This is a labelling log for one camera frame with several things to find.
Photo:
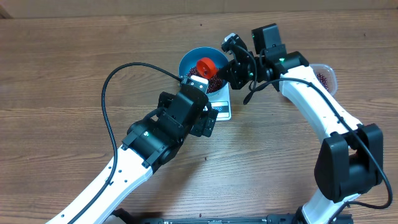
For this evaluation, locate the orange measuring scoop blue handle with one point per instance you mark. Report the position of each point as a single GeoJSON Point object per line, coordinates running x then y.
{"type": "Point", "coordinates": [206, 68]}

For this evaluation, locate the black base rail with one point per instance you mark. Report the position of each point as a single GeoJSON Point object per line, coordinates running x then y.
{"type": "Point", "coordinates": [269, 219]}

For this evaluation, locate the red beans in container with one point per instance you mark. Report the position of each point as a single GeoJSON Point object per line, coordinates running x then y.
{"type": "Point", "coordinates": [323, 80]}

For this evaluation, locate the teal plastic bowl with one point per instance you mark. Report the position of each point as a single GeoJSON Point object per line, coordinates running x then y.
{"type": "Point", "coordinates": [190, 59]}

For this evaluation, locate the red beans in bowl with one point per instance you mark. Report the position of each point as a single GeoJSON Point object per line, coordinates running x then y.
{"type": "Point", "coordinates": [214, 83]}

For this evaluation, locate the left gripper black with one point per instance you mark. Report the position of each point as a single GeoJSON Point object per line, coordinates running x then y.
{"type": "Point", "coordinates": [205, 125]}

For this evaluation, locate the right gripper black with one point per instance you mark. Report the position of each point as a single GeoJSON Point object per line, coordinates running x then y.
{"type": "Point", "coordinates": [230, 74]}

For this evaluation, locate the clear plastic bean container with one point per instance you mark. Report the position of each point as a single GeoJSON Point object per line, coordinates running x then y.
{"type": "Point", "coordinates": [327, 71]}

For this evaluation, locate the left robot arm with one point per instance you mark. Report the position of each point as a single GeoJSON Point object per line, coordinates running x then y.
{"type": "Point", "coordinates": [149, 144]}

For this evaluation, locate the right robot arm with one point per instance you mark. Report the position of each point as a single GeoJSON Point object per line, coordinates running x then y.
{"type": "Point", "coordinates": [350, 160]}

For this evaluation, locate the white digital kitchen scale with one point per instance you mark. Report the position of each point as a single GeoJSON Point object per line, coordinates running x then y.
{"type": "Point", "coordinates": [220, 101]}

